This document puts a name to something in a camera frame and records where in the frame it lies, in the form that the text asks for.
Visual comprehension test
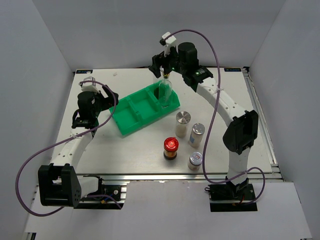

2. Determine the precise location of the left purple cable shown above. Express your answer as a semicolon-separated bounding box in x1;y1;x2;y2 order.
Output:
15;80;119;216

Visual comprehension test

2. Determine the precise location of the right blue table label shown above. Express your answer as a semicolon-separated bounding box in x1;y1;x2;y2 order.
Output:
223;67;242;73

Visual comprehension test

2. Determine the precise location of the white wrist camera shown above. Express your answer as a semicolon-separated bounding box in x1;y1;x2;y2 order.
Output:
159;32;177;57
79;76;99;93

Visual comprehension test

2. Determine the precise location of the small red label spice jar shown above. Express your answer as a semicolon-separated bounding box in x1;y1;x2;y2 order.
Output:
187;152;203;171

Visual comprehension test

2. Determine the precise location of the blue label silver lid shaker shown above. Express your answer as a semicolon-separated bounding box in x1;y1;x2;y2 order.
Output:
188;123;205;148

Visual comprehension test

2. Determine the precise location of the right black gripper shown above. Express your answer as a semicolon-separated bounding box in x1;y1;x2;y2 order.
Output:
148;45;186;79

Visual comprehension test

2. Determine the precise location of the left blue table label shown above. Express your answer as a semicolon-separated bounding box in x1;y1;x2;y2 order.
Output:
75;69;93;74

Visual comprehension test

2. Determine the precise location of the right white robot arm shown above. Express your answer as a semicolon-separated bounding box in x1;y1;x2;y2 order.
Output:
149;40;259;200

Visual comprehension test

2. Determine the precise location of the right aluminium table rail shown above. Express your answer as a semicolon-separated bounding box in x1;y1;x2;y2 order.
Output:
241;66;284;182

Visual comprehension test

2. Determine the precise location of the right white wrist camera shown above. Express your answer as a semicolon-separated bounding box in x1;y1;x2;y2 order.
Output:
159;32;177;57

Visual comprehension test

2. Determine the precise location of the blue table label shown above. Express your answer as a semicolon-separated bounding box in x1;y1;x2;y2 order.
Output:
223;67;242;73
75;69;93;74

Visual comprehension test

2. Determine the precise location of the green three-compartment bin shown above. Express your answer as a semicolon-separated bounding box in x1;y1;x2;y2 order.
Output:
109;84;180;136

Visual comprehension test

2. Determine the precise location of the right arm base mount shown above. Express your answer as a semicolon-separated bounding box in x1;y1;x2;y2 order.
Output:
204;184;258;213

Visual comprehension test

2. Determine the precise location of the jar with flat silver lid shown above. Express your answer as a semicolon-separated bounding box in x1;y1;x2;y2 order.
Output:
175;111;191;138

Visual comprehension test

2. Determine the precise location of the glass bottle gold black pourer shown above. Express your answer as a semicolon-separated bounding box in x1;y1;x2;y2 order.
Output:
158;73;172;108

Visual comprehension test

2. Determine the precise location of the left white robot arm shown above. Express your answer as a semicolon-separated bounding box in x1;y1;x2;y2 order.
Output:
38;86;119;208

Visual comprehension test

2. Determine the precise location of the glass bottle with dark bottom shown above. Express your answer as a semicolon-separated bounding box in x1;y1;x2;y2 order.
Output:
153;75;166;101

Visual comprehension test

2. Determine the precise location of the red lid dark sauce jar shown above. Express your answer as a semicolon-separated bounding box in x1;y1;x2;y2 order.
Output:
163;137;179;161

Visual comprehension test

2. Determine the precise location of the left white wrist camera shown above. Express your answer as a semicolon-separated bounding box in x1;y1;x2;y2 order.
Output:
79;76;99;93

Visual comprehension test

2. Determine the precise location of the front aluminium table rail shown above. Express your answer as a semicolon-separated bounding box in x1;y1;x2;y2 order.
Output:
77;172;283;182

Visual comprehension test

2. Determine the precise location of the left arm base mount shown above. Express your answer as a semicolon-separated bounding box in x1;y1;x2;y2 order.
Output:
76;176;128;210

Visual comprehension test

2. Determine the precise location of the aluminium table rail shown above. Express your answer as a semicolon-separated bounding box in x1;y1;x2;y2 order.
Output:
241;66;284;182
77;172;283;182

